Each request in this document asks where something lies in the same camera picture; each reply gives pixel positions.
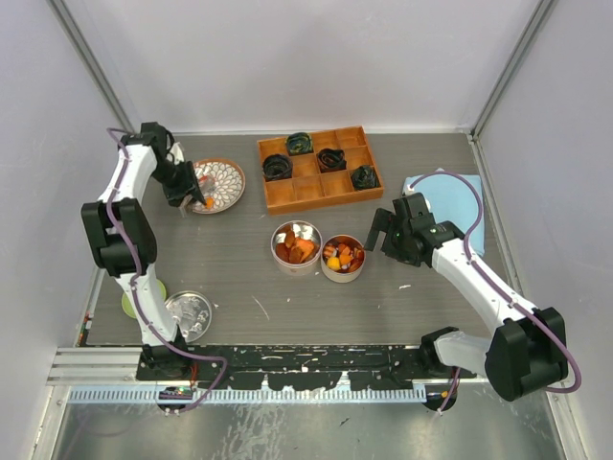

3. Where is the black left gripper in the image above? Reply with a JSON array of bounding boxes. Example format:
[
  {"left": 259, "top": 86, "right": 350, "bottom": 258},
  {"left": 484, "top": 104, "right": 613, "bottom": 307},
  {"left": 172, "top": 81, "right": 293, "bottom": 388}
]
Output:
[{"left": 150, "top": 160, "right": 204, "bottom": 211}]

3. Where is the red sausage piece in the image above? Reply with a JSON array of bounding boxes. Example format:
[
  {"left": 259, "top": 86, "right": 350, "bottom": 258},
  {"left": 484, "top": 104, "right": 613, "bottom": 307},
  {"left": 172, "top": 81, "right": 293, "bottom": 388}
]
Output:
[{"left": 349, "top": 247, "right": 365, "bottom": 272}]

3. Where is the orange shrimp piece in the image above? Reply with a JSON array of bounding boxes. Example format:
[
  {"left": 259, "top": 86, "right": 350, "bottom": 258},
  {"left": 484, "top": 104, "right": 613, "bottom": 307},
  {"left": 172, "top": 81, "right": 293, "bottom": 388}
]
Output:
[{"left": 289, "top": 238, "right": 318, "bottom": 265}]

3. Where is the tall pink lunch tin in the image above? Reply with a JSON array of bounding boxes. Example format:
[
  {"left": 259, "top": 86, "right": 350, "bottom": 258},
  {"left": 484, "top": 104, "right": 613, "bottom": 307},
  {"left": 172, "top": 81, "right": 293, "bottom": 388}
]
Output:
[{"left": 270, "top": 220, "right": 323, "bottom": 276}]

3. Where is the brown fried cutlet piece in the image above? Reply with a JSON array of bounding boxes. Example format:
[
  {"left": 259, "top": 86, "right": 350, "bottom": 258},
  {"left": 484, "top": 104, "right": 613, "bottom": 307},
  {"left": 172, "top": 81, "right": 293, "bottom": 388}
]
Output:
[{"left": 284, "top": 230, "right": 296, "bottom": 248}]

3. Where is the brown meat piece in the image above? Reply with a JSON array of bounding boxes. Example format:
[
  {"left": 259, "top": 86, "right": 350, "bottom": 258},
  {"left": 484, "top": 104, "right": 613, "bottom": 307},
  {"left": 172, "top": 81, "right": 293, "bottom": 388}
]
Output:
[{"left": 275, "top": 242, "right": 291, "bottom": 263}]

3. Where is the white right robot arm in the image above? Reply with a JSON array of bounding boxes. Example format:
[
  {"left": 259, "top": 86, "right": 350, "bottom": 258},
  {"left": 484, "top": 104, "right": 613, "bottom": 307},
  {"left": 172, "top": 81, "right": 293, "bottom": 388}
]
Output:
[{"left": 365, "top": 193, "right": 574, "bottom": 402}]

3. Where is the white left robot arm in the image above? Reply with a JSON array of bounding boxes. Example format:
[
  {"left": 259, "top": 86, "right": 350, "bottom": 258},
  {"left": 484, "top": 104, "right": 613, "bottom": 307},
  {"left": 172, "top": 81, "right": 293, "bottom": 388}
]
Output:
[{"left": 80, "top": 122, "right": 205, "bottom": 380}]

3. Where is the short pink lunch tin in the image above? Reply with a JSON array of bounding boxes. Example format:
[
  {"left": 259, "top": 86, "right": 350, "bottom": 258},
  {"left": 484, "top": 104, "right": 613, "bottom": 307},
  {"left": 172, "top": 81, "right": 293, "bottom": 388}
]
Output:
[{"left": 321, "top": 235, "right": 365, "bottom": 284}]

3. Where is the brown patterned food plate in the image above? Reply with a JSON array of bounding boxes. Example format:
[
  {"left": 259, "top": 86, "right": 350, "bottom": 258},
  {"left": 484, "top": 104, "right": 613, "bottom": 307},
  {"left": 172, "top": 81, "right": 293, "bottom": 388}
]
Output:
[{"left": 194, "top": 159, "right": 246, "bottom": 215}]

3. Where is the dark seaweed roll right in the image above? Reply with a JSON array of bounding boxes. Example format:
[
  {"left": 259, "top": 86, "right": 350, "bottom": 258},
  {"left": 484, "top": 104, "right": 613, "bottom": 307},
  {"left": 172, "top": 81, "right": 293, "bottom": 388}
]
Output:
[{"left": 351, "top": 165, "right": 380, "bottom": 191}]

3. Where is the dark seaweed roll centre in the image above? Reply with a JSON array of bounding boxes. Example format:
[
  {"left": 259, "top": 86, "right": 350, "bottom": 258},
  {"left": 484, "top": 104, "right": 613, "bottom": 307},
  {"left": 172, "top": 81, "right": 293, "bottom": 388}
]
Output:
[{"left": 317, "top": 148, "right": 347, "bottom": 173}]

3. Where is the wooden compartment tray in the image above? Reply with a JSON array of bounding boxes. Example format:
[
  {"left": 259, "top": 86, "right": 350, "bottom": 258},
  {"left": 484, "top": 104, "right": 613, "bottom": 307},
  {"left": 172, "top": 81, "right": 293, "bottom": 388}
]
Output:
[{"left": 262, "top": 126, "right": 385, "bottom": 215}]

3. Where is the dark seaweed roll back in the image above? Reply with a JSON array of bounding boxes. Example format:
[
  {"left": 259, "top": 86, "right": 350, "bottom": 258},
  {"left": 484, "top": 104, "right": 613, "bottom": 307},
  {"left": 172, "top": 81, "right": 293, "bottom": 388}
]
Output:
[{"left": 285, "top": 131, "right": 313, "bottom": 156}]

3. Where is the round metal lid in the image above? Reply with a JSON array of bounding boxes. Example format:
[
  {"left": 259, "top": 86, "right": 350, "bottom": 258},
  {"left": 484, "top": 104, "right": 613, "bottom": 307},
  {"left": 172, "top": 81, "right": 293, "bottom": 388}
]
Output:
[{"left": 165, "top": 290, "right": 213, "bottom": 343}]

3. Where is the green object behind lid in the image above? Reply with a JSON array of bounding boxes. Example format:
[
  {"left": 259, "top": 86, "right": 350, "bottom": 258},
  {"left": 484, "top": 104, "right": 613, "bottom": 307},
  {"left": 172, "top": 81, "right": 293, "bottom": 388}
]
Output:
[{"left": 121, "top": 280, "right": 168, "bottom": 319}]

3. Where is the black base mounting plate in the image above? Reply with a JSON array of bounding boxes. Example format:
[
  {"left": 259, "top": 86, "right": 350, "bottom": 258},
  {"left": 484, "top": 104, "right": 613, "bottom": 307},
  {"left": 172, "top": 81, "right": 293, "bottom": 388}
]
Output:
[{"left": 136, "top": 345, "right": 453, "bottom": 391}]

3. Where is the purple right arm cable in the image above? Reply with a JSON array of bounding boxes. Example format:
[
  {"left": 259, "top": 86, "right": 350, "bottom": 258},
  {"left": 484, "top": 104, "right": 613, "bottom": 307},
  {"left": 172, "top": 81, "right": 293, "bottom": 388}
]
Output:
[{"left": 406, "top": 171, "right": 581, "bottom": 395}]

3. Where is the aluminium frame rail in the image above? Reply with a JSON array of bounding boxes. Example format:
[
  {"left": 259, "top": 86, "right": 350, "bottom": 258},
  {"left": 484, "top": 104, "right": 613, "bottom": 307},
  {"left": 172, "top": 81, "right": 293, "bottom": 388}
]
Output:
[{"left": 47, "top": 347, "right": 141, "bottom": 386}]

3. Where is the white slotted cable duct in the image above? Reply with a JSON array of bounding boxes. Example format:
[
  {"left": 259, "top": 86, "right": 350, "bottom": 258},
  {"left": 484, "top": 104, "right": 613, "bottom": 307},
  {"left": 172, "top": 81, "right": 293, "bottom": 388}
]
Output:
[{"left": 67, "top": 384, "right": 427, "bottom": 404}]

